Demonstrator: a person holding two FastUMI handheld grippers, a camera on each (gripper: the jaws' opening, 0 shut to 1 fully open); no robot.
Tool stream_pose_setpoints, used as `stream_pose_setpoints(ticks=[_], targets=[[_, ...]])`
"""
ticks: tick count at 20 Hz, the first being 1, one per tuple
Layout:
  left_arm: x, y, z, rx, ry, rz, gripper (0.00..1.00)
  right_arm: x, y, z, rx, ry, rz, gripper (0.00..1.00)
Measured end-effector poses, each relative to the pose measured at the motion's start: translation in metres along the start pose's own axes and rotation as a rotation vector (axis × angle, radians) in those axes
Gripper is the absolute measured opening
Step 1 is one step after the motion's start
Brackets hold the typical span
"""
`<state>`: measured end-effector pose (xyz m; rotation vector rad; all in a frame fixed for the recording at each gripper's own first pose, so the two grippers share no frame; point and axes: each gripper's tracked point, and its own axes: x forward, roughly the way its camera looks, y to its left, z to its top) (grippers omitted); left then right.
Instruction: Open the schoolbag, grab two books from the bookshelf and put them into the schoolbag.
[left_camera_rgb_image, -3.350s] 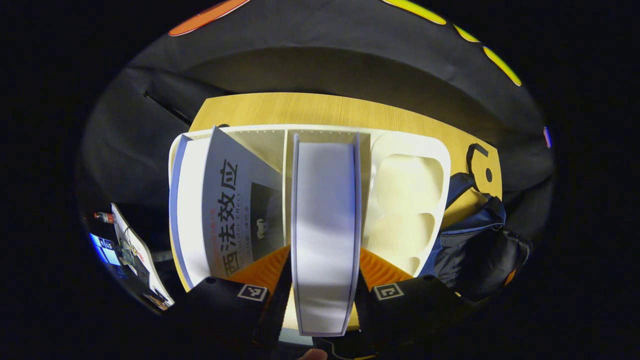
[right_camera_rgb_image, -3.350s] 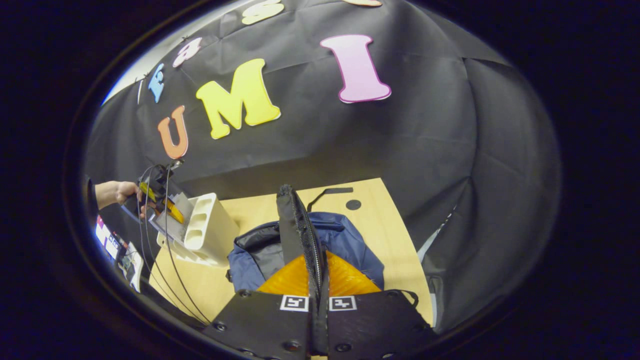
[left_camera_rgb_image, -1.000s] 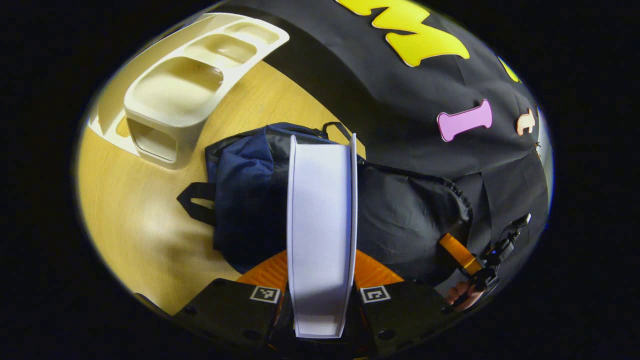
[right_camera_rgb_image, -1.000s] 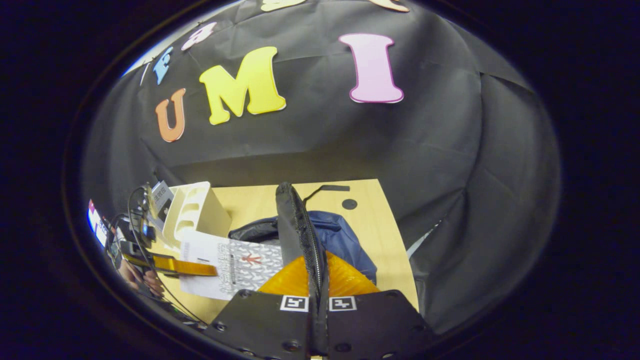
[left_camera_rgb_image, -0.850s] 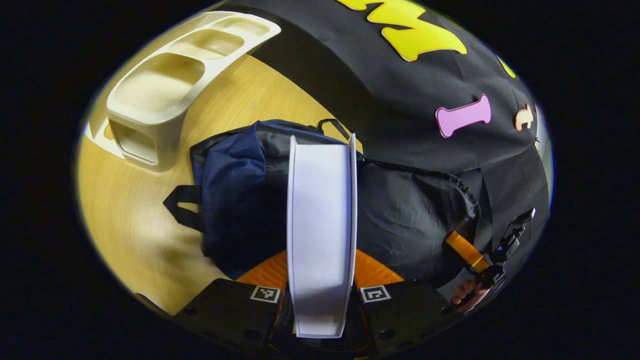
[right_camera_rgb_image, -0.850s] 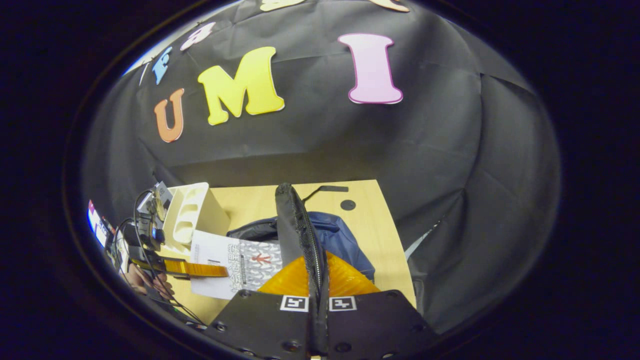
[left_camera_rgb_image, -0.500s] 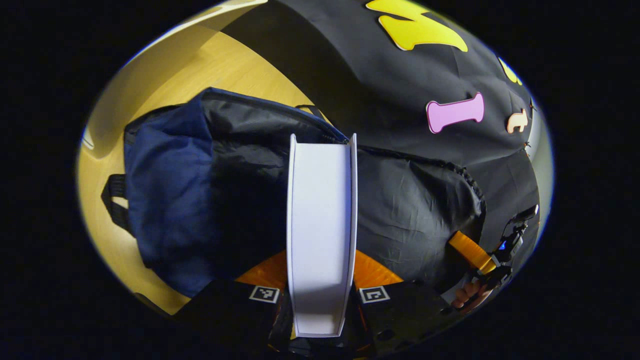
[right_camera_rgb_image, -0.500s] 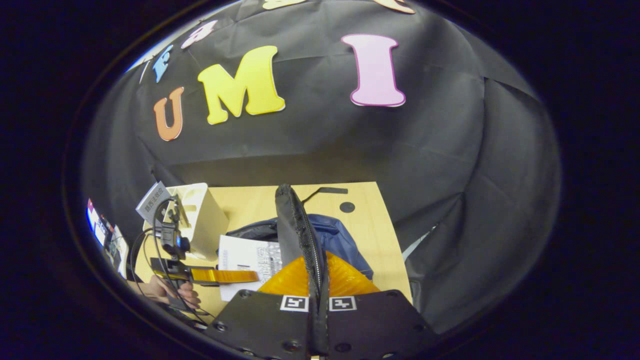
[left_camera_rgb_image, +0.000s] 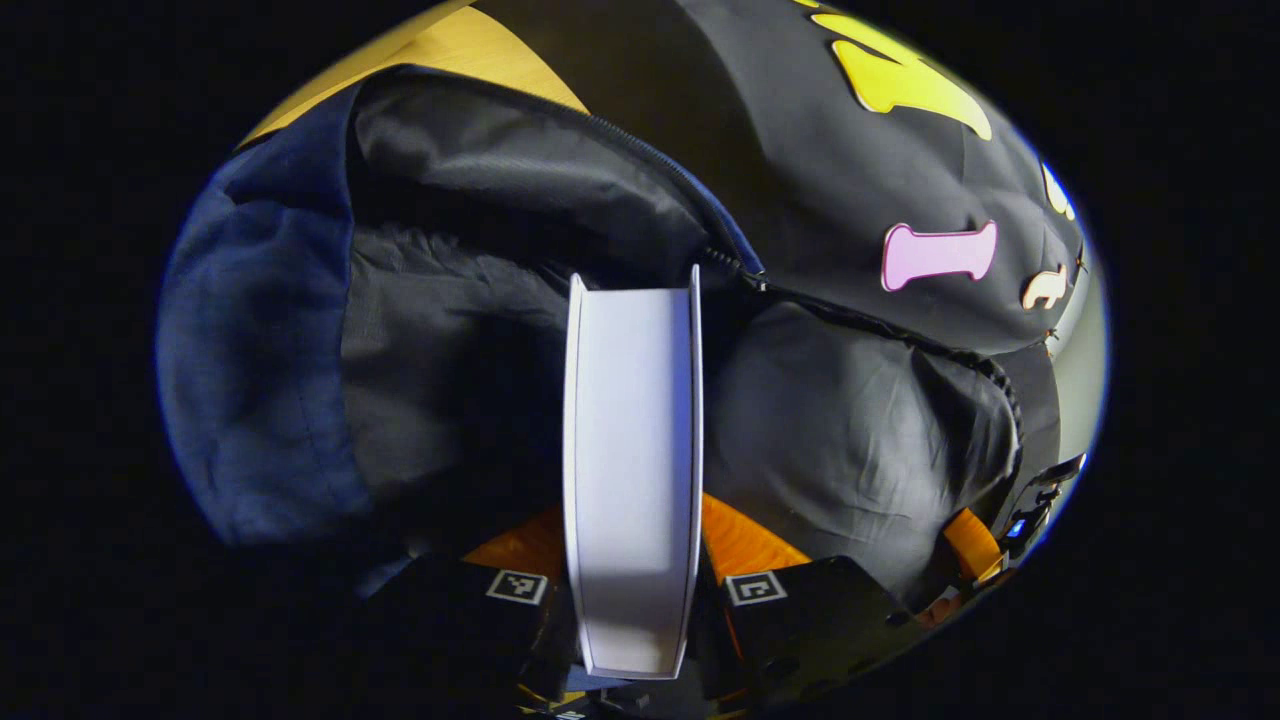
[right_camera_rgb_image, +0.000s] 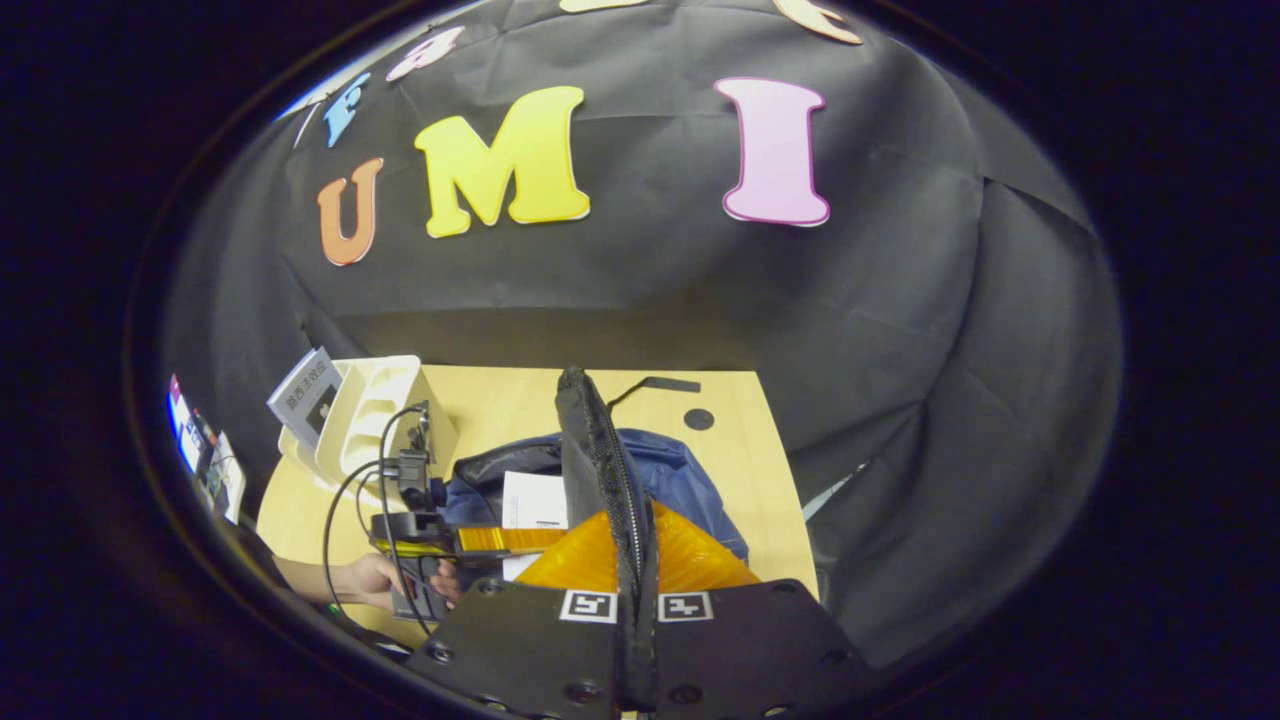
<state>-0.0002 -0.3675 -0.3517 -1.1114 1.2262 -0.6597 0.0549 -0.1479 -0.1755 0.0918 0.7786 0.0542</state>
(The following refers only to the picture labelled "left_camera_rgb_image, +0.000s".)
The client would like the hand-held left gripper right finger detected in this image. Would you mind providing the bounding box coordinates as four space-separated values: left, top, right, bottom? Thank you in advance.
693 492 906 706

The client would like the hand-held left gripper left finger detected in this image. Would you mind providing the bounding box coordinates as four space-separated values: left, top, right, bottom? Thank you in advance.
358 505 583 713

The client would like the white paperback book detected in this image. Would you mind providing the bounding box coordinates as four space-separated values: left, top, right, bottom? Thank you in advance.
562 265 705 681

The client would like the blue schoolbag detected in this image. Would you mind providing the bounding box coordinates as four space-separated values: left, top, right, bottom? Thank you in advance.
155 65 1031 611

